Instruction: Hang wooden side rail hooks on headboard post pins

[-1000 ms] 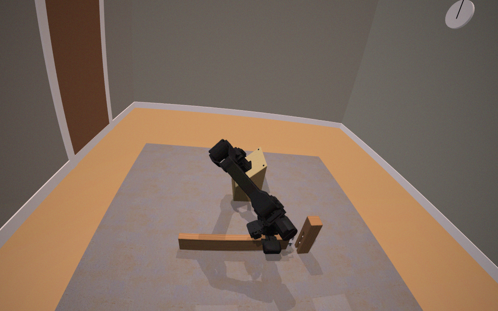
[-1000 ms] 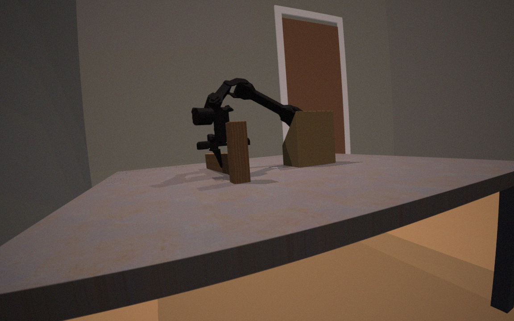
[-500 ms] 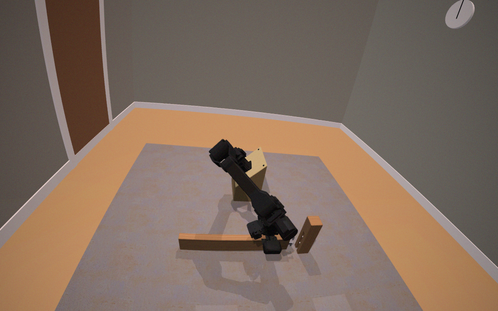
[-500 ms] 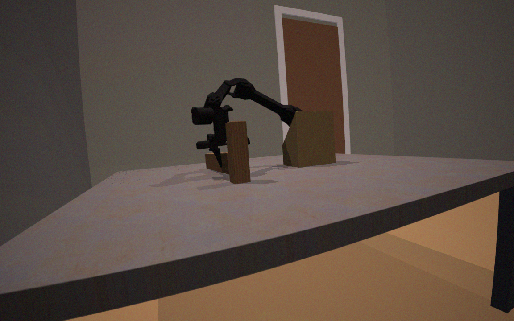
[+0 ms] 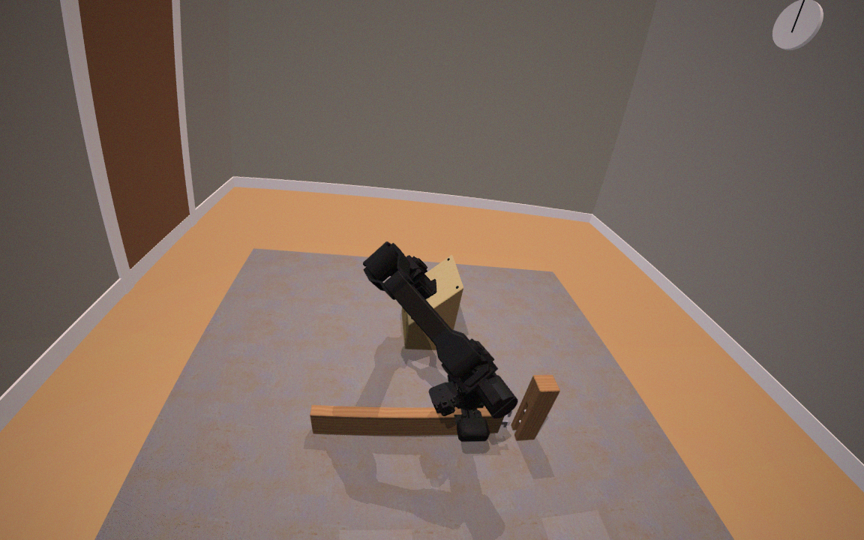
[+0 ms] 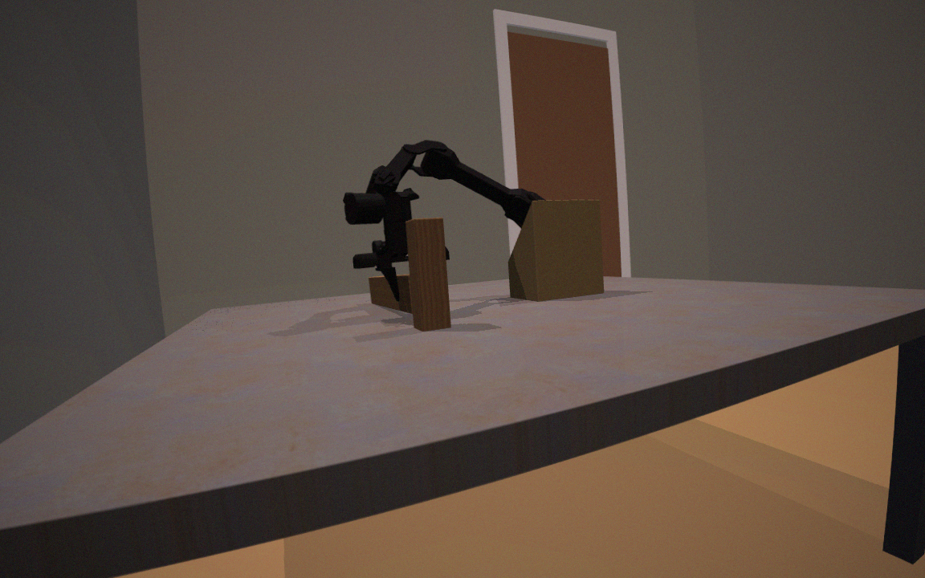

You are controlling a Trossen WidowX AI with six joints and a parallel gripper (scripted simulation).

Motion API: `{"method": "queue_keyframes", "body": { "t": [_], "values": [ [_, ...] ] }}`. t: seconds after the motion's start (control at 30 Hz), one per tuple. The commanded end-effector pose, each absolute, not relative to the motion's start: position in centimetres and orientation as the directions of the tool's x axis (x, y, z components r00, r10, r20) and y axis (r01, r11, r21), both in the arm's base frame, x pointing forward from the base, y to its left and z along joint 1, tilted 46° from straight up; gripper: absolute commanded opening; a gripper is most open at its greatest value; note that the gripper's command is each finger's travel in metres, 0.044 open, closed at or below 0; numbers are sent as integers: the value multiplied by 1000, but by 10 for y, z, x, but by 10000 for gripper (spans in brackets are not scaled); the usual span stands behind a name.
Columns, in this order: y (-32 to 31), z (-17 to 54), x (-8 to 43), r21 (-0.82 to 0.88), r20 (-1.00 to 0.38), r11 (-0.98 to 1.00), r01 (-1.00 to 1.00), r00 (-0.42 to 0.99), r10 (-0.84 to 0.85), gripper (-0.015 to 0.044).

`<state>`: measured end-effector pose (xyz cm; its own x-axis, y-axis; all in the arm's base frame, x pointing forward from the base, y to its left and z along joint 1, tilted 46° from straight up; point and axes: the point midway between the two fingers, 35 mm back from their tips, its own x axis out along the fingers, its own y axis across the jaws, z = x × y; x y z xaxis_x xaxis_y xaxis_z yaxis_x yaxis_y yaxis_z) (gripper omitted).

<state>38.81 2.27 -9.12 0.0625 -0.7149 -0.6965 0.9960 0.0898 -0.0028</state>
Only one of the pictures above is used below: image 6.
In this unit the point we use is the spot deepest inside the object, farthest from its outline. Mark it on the dark wooden post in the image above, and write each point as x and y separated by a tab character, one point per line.
428	273

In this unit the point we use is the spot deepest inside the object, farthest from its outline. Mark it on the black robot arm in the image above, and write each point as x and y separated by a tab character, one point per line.
381	201

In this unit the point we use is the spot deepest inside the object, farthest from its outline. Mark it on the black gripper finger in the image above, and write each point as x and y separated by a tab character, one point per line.
390	275

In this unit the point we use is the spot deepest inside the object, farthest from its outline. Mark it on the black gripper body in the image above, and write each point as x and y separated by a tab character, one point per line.
395	243

